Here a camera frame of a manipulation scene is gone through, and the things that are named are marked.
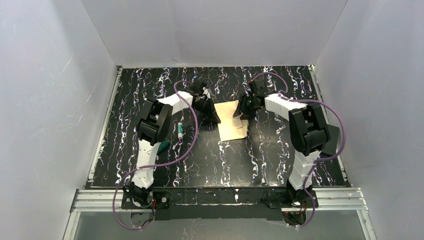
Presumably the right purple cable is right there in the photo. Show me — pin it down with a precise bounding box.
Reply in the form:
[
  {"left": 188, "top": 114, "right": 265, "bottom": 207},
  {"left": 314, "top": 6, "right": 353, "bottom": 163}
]
[{"left": 253, "top": 72, "right": 347, "bottom": 229}]

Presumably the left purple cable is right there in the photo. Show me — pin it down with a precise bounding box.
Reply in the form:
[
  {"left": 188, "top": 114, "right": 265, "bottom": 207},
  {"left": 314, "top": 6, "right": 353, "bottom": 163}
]
[{"left": 112, "top": 80, "right": 200, "bottom": 231}]

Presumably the cream envelope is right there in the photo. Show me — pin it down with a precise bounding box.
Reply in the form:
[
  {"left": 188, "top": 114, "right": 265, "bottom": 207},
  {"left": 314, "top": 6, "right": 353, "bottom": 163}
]
[{"left": 214, "top": 100, "right": 249, "bottom": 142}]

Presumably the green handled screwdriver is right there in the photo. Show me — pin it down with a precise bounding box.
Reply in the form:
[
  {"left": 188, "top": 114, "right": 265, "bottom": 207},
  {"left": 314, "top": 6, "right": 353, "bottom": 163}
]
[{"left": 156, "top": 140, "right": 171, "bottom": 155}]

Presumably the aluminium frame rail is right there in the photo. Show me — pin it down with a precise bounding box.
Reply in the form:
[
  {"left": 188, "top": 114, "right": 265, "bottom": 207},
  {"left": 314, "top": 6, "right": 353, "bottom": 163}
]
[{"left": 71, "top": 187, "right": 369, "bottom": 212}]

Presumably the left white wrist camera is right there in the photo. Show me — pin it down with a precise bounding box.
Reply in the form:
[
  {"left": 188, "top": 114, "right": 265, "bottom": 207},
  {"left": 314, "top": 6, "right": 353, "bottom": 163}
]
[{"left": 201, "top": 87, "right": 211, "bottom": 99}]

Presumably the purple cable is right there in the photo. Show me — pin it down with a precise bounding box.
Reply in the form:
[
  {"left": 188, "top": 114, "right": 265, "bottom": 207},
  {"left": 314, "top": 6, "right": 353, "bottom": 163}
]
[
  {"left": 253, "top": 72, "right": 347, "bottom": 229},
  {"left": 112, "top": 80, "right": 200, "bottom": 231}
]

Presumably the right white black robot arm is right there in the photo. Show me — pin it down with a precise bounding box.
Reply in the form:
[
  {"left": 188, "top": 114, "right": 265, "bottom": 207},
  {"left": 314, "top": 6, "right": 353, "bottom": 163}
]
[{"left": 233, "top": 80, "right": 331, "bottom": 208}]

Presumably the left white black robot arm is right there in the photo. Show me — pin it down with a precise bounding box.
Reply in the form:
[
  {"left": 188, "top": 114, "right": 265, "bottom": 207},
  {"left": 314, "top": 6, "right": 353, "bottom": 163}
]
[{"left": 122, "top": 79, "right": 221, "bottom": 208}]

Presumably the white green glue stick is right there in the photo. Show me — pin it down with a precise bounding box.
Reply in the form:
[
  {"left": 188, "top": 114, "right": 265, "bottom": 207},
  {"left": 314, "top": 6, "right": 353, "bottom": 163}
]
[{"left": 177, "top": 122, "right": 184, "bottom": 140}]

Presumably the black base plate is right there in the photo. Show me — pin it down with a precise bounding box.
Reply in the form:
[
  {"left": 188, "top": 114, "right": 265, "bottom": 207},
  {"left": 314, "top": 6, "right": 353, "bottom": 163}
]
[{"left": 116, "top": 186, "right": 319, "bottom": 222}]

